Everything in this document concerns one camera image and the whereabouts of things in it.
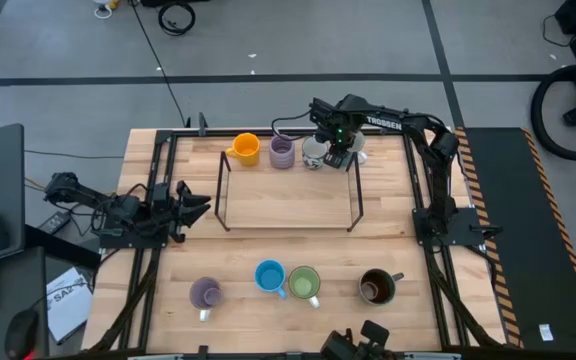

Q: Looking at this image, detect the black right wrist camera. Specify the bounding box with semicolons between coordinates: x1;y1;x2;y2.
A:
309;97;340;132

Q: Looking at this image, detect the green and white mug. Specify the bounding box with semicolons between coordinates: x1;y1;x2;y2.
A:
287;265;322;310

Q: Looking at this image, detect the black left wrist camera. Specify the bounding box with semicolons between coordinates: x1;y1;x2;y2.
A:
151;182;170;214

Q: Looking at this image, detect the plain white mug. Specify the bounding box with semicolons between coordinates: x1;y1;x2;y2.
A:
345;130;369;165

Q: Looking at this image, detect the black aluminium table frame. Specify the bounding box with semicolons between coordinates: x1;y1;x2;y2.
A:
82;112;519;360

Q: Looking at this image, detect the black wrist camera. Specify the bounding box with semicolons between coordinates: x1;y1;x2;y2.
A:
309;97;340;132
151;182;170;214

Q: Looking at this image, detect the black camera on mount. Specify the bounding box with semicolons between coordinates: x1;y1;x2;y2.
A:
319;319;391;360

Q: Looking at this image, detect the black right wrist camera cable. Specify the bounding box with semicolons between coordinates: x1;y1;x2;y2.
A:
270;110;314;142

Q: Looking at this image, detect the thin black floor cable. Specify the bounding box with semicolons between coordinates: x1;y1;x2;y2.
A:
128;0;192;129

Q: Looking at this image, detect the white patterned mug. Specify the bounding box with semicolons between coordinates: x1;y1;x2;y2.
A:
301;136;330;171

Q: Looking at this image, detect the dark speckled brown mug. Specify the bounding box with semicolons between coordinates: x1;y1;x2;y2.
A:
358;268;406;307

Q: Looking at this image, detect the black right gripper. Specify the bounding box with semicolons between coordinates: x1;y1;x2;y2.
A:
323;97;369;170

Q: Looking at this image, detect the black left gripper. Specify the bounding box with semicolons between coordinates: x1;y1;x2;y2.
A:
167;179;213;245

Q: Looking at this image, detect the light blue mug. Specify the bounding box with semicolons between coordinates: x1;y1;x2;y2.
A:
253;258;289;300

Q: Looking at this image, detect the purple ribbed mug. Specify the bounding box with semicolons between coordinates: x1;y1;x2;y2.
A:
268;134;297;170

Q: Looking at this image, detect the black computer mouse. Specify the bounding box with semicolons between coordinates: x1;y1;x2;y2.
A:
3;308;40;360

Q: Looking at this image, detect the purple and white mug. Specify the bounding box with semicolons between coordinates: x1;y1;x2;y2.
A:
189;276;224;323

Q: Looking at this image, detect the black metal wooden shelf rack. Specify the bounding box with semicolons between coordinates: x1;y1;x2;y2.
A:
213;149;365;234

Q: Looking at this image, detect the black hazard striped floor mat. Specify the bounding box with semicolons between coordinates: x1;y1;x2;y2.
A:
455;126;576;354

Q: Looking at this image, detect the black power adapter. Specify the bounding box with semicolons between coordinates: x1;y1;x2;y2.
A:
37;210;73;235

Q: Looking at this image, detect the yellow mug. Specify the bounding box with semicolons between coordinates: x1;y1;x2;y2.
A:
225;132;262;168

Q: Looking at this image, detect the coiled black cable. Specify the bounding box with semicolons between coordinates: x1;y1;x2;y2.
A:
156;1;197;37

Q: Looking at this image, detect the black side desk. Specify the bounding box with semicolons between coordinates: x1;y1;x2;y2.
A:
0;224;102;360

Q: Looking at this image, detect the white paper booklet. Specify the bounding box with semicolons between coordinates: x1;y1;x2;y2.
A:
45;266;94;346

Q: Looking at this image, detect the orange vacuum cleaner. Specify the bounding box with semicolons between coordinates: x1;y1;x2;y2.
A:
530;62;576;162

